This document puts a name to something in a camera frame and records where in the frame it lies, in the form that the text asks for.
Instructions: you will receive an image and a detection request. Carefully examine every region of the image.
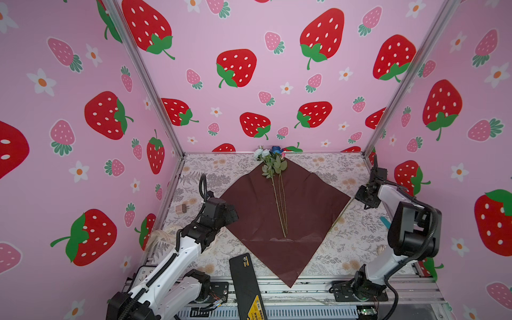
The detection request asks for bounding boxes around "dark red wrapping paper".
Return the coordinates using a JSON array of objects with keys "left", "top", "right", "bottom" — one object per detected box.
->
[{"left": 221, "top": 160, "right": 351, "bottom": 287}]

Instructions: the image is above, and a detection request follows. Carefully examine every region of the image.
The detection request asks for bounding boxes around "white fake flower stem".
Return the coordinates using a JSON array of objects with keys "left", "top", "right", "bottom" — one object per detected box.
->
[{"left": 253, "top": 147, "right": 287, "bottom": 239}]

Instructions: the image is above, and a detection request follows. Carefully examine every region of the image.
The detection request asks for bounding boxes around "blue fake rose stem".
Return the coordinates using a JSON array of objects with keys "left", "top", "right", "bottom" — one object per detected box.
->
[{"left": 271, "top": 146, "right": 287, "bottom": 238}]

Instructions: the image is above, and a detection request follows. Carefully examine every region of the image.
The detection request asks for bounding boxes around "small pink fake rose stem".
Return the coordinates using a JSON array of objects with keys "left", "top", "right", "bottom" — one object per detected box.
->
[{"left": 279, "top": 149, "right": 289, "bottom": 237}]

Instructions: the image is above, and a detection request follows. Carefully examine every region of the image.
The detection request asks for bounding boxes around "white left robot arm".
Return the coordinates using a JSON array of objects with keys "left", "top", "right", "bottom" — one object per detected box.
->
[{"left": 106, "top": 174, "right": 238, "bottom": 319}]

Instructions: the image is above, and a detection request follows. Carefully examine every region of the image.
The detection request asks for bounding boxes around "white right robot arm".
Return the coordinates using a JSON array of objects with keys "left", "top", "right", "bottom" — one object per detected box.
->
[{"left": 329, "top": 164, "right": 441, "bottom": 302}]

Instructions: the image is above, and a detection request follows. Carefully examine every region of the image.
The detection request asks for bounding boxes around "small brown ribbon spool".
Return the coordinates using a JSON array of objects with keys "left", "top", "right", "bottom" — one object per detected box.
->
[{"left": 175, "top": 203, "right": 188, "bottom": 215}]

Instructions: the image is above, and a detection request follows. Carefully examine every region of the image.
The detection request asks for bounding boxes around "beige ribbon pile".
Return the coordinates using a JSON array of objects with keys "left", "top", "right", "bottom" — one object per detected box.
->
[{"left": 146, "top": 225, "right": 183, "bottom": 263}]

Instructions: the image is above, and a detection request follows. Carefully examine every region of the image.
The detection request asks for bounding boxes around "black framed analog clock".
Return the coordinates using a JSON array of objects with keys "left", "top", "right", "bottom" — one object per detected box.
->
[{"left": 130, "top": 265, "right": 155, "bottom": 289}]

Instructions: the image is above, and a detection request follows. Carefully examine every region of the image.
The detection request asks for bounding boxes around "black flat device yellow label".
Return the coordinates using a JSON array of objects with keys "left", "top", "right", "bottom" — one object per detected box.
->
[{"left": 229, "top": 253, "right": 268, "bottom": 320}]

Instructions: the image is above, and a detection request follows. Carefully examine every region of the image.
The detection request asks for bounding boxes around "aluminium corner post right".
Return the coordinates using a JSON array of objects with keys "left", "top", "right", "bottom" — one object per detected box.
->
[{"left": 362, "top": 0, "right": 460, "bottom": 162}]

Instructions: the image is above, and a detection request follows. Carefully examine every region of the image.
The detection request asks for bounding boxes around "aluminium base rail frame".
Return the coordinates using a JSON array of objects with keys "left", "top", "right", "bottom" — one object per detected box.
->
[{"left": 123, "top": 273, "right": 457, "bottom": 320}]

